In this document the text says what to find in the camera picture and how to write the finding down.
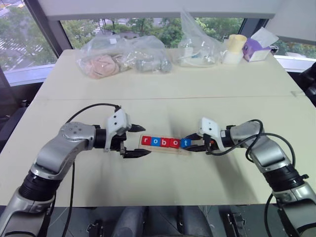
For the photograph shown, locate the tall clear plastic bag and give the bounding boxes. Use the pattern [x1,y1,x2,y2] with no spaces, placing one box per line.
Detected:
[176,6,224,68]

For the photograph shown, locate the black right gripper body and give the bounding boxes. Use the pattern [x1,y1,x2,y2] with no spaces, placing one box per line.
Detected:
[195,133,220,153]

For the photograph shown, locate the purple tissue box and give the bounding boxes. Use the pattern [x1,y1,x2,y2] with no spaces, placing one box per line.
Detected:
[242,27,280,63]

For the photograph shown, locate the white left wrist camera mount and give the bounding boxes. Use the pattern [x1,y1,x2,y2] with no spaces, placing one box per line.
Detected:
[104,106,133,152]

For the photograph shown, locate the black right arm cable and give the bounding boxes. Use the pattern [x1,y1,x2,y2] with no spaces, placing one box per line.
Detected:
[205,119,297,237]

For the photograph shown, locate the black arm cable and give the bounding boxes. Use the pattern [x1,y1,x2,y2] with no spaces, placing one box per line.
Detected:
[205,119,297,237]
[59,103,122,237]

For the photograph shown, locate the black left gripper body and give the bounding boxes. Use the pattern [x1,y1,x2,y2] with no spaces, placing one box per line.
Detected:
[108,134,128,156]

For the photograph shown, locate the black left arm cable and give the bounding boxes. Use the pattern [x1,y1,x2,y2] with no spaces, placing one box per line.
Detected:
[59,103,122,237]

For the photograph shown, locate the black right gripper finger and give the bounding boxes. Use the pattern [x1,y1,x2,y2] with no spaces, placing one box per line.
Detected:
[183,132,201,142]
[186,145,207,153]

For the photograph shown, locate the clear bag with pink plush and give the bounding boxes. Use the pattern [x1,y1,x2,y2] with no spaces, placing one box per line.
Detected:
[75,34,139,80]

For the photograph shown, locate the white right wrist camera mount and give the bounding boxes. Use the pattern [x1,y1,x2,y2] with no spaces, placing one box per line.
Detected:
[197,117,226,152]

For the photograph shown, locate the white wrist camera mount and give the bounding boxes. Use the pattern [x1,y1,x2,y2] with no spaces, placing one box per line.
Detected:
[104,106,133,152]
[197,117,226,152]

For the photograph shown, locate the black equipment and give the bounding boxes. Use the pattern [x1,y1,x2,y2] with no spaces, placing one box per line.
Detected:
[295,66,316,107]

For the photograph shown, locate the dark window frame post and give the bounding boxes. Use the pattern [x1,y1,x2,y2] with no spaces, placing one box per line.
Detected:
[24,0,75,51]
[237,17,270,43]

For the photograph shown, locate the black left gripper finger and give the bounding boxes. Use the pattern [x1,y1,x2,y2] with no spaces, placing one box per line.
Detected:
[120,148,152,159]
[130,123,146,133]

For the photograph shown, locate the pale yellow cup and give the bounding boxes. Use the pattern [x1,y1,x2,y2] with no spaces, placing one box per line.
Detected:
[225,34,247,54]

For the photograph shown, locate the dark rounded shape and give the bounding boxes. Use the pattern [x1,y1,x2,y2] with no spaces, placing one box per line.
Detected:
[115,205,149,237]

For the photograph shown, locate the clear bag with grey parts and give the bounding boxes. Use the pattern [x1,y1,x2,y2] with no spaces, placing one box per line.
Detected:
[123,35,172,75]

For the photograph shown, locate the wooden tile rack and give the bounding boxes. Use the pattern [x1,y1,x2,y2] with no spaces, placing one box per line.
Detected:
[137,134,193,157]

